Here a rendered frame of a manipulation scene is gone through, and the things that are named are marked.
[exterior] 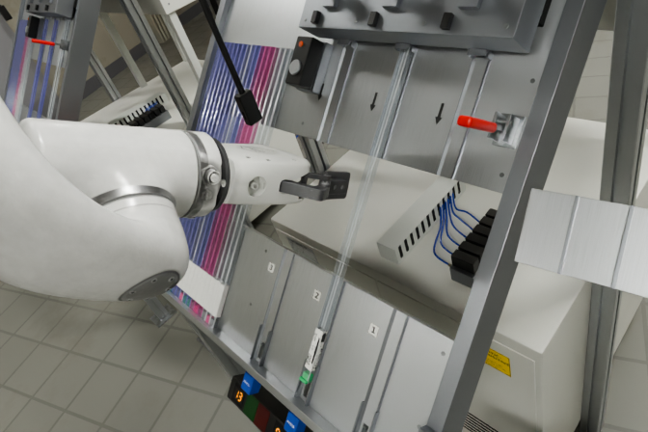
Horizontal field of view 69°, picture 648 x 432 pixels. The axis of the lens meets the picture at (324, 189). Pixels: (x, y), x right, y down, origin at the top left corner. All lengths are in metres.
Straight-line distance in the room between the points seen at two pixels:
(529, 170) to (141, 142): 0.39
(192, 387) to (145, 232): 1.50
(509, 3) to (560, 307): 0.54
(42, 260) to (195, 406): 1.48
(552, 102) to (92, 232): 0.45
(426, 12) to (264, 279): 0.48
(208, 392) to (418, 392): 1.22
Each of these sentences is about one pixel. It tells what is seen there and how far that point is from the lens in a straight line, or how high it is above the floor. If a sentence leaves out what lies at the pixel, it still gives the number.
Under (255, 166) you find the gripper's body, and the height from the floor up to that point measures 1.12.
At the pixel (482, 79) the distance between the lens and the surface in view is 0.61.
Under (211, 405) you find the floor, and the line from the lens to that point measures 1.75.
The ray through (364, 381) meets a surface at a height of 0.78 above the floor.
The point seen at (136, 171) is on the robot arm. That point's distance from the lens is 0.40.
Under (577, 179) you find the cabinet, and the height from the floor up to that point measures 0.62.
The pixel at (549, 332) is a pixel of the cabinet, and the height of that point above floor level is 0.62.
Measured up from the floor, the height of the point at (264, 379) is 0.74.
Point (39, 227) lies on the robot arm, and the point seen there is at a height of 1.22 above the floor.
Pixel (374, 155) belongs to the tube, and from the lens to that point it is 0.65.
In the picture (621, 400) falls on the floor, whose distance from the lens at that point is 1.55.
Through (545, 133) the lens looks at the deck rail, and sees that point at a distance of 0.57.
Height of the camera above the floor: 1.35
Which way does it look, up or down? 36 degrees down
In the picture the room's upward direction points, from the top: 20 degrees counter-clockwise
